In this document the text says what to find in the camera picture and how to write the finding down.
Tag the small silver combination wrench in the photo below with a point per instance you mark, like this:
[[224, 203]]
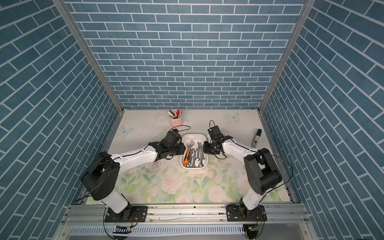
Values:
[[191, 160]]

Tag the silver double open-end wrench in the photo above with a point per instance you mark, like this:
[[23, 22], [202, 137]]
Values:
[[195, 157]]

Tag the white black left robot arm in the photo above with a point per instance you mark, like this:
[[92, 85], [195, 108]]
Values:
[[101, 175]]

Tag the pink pen cup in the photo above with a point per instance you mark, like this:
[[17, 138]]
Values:
[[176, 122]]

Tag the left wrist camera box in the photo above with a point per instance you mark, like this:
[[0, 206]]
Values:
[[172, 138]]

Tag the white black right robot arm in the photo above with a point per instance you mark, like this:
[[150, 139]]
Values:
[[262, 172]]

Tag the beige black stapler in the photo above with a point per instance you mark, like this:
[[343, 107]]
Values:
[[257, 138]]

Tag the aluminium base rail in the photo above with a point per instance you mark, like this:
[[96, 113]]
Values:
[[149, 219]]

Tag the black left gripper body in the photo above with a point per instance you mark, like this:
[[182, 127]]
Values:
[[177, 150]]

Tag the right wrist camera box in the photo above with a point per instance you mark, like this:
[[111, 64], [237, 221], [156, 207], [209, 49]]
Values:
[[215, 132]]

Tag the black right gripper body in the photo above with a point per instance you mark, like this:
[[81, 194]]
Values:
[[209, 148]]

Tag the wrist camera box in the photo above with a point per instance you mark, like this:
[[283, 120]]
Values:
[[172, 138], [215, 132]]

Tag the orange black adjustable wrench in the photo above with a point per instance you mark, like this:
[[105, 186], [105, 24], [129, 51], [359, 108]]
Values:
[[189, 147]]

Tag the large silver combination wrench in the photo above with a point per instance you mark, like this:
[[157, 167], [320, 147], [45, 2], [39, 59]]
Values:
[[202, 158]]

